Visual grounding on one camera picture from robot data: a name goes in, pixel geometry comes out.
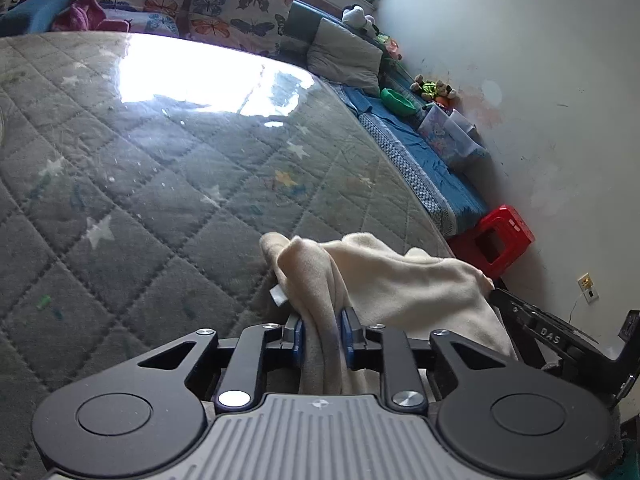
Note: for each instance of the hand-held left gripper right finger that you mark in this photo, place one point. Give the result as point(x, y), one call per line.
point(346, 344)

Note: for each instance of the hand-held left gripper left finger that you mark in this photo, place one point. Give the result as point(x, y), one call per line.
point(298, 341)

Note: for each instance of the cream garment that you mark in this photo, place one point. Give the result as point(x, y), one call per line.
point(400, 285)

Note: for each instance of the red plastic stool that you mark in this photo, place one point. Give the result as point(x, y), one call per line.
point(500, 240)

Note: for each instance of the person's teal clothing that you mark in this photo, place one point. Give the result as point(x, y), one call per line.
point(631, 460)

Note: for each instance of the blue sofa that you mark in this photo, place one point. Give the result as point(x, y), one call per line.
point(440, 180)

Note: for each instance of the clear printed storage box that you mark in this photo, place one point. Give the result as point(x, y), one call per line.
point(450, 145)

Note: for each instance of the small clear plastic box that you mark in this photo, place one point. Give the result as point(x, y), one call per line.
point(462, 122)

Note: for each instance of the green bowl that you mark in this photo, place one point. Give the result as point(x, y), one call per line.
point(399, 102)

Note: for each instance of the small plush toys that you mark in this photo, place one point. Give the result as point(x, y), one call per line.
point(432, 90)

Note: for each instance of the grey pillow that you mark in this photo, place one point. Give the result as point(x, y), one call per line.
point(345, 57)

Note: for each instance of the colourful soft toy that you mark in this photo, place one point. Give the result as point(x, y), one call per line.
point(389, 46)

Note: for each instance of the panda plush toy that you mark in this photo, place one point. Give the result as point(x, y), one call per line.
point(357, 17)

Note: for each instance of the butterfly print cushion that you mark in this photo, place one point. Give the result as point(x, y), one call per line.
point(235, 15)
point(130, 0)

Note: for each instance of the pink cloth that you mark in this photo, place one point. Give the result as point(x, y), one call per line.
point(85, 17)

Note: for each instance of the yellowed wall socket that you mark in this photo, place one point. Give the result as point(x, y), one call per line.
point(587, 287)

